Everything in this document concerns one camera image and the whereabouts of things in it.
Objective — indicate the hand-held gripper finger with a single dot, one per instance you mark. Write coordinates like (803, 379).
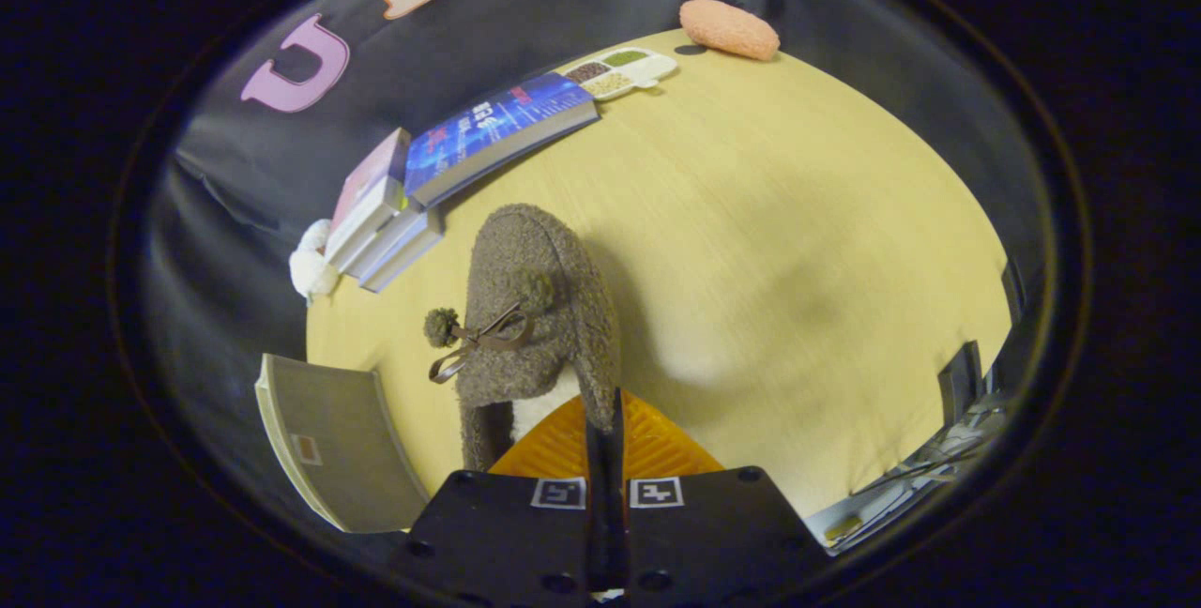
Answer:
(595, 495)
(615, 495)

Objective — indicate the brown fuzzy shoe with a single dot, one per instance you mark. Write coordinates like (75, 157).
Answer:
(539, 308)

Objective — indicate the grey fabric storage box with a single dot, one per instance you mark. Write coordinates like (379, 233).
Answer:
(342, 448)

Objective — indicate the grey book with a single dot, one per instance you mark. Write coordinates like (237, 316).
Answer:
(408, 256)
(385, 242)

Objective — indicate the grey cluttered rack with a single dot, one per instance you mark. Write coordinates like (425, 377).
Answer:
(924, 477)

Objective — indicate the white plush toy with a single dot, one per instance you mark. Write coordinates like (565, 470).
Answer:
(310, 270)

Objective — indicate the dark flat panel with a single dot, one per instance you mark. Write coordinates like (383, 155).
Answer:
(962, 383)

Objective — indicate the blue book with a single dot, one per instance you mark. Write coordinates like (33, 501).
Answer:
(497, 129)

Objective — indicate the pink book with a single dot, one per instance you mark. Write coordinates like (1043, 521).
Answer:
(368, 186)

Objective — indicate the white compartment tray with grains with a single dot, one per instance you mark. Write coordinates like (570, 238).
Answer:
(624, 71)

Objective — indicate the black backdrop cloth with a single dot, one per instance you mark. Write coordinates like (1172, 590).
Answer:
(450, 54)

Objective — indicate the orange plush pad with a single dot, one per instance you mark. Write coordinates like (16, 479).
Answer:
(730, 28)

